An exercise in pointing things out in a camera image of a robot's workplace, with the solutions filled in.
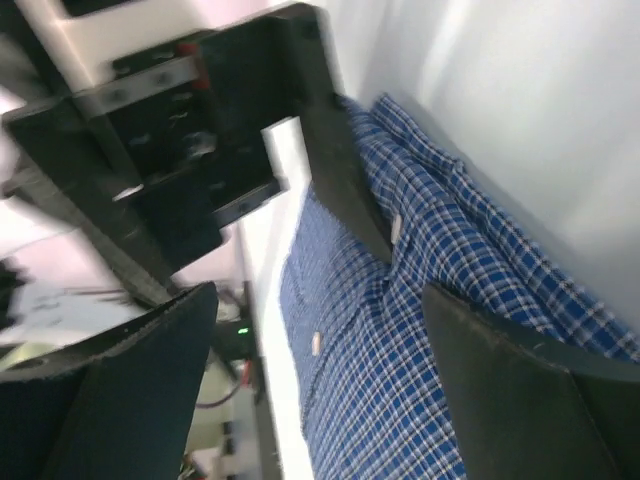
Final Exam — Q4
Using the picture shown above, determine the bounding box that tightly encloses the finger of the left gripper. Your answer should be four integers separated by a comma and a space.
300, 92, 392, 264

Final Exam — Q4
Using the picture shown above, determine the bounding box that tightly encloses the blue checked shirt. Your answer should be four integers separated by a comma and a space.
280, 96, 639, 479

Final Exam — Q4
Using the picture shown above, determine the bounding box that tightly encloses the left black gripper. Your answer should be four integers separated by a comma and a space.
2, 2, 330, 273

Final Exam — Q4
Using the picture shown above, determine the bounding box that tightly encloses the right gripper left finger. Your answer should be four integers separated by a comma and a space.
1, 283, 218, 479

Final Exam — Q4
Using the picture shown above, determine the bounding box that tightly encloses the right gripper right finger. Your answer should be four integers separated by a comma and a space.
422, 286, 639, 479

